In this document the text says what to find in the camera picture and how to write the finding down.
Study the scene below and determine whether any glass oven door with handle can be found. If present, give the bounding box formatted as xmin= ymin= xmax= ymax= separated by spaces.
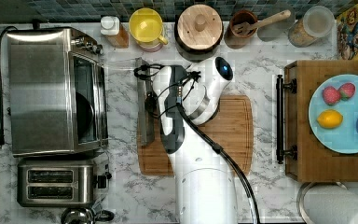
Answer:
xmin=105 ymin=58 xmax=155 ymax=147

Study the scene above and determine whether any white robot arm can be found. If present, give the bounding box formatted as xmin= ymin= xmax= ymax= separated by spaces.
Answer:
xmin=152 ymin=57 xmax=238 ymax=224

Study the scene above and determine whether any stainless steel toaster oven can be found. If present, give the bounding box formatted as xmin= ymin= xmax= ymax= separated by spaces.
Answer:
xmin=7 ymin=27 xmax=108 ymax=157

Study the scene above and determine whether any bamboo cutting board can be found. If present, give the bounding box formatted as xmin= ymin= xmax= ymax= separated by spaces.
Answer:
xmin=137 ymin=95 xmax=254 ymax=175

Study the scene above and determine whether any black canister with wooden lid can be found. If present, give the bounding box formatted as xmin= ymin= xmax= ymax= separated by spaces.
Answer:
xmin=174 ymin=4 xmax=224 ymax=62

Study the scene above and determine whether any yellow mug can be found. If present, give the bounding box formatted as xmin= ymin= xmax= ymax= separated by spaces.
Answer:
xmin=129 ymin=8 xmax=168 ymax=52

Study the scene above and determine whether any wooden spatula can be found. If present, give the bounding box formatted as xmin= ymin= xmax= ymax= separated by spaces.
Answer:
xmin=233 ymin=9 xmax=292 ymax=35

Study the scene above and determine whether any brown utensil holder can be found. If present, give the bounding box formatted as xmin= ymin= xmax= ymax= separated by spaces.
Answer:
xmin=224 ymin=9 xmax=258 ymax=49

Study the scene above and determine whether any bottle with white cap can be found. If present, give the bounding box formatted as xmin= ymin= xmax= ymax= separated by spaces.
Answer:
xmin=101 ymin=16 xmax=129 ymax=49

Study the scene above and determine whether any stainless steel two-slot toaster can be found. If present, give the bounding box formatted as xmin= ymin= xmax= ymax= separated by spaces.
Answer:
xmin=17 ymin=155 xmax=112 ymax=207

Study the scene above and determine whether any yellow lemon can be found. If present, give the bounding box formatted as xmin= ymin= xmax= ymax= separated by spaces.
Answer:
xmin=317 ymin=109 xmax=343 ymax=129

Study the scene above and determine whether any red strawberry left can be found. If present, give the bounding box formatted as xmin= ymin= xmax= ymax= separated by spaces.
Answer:
xmin=322 ymin=86 xmax=341 ymax=105

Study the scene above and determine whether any red strawberry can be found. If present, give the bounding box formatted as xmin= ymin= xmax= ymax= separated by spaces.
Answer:
xmin=322 ymin=86 xmax=341 ymax=105
xmin=338 ymin=82 xmax=356 ymax=101

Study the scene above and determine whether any glass jar with grains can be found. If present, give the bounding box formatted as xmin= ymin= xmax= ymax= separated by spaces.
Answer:
xmin=288 ymin=6 xmax=335 ymax=48

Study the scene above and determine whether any light blue plate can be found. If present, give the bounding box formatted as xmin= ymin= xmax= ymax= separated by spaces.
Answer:
xmin=309 ymin=74 xmax=358 ymax=154

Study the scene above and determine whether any red strawberry right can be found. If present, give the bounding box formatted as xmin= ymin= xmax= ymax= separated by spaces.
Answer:
xmin=338 ymin=82 xmax=356 ymax=101

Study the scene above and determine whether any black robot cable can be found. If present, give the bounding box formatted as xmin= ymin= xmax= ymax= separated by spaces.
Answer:
xmin=133 ymin=63 xmax=261 ymax=224

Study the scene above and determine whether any steel kettle with black handle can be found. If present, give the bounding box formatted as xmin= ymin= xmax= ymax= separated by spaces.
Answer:
xmin=61 ymin=208 xmax=115 ymax=224

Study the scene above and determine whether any wooden tray with black handle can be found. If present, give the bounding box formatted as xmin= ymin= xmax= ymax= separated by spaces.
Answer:
xmin=276 ymin=60 xmax=358 ymax=182

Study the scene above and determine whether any black oven power cord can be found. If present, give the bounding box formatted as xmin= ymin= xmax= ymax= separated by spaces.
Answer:
xmin=0 ymin=25 xmax=19 ymax=152

